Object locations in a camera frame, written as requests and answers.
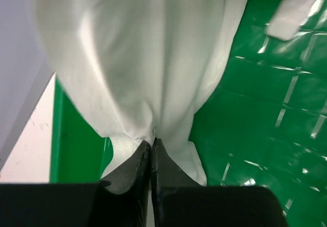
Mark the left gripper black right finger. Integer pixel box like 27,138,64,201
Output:
151,139,288,226

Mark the white bra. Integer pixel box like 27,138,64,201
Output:
34,0,314,186

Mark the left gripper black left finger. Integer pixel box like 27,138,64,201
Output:
1,142,150,226

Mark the green plastic tray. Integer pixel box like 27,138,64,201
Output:
50,0,327,227

